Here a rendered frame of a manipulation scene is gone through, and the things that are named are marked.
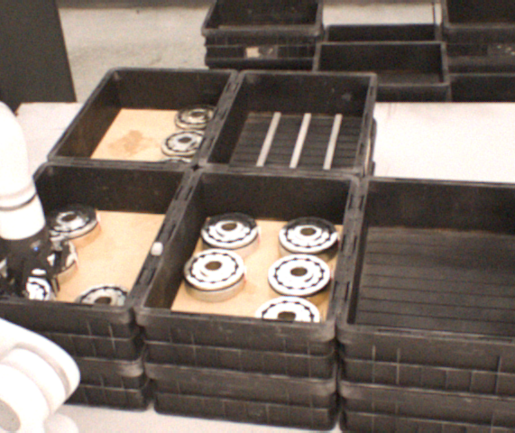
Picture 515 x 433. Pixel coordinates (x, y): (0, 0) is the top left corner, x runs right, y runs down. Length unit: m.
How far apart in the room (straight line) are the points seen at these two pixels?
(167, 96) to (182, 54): 2.29
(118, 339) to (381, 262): 0.47
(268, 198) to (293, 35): 1.44
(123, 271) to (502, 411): 0.67
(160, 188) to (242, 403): 0.46
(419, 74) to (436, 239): 1.37
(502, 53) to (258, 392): 1.89
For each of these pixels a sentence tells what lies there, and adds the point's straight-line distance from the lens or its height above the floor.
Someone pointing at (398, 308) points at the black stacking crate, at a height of 0.83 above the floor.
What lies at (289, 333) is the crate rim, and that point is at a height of 0.92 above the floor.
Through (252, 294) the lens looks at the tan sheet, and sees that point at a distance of 1.47.
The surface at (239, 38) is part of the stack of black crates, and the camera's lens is 3.02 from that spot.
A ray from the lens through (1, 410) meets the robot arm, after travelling 1.11.
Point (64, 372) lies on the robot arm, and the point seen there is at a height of 1.01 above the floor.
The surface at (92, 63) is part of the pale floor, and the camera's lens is 4.33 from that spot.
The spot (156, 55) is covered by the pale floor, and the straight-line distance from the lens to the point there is 4.32.
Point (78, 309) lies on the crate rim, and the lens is 1.34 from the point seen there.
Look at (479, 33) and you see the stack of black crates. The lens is 2.98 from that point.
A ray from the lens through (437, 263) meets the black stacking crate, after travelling 1.53.
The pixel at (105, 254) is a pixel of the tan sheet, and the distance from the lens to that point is 1.60.
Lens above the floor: 1.78
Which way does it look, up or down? 35 degrees down
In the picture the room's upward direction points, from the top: 5 degrees counter-clockwise
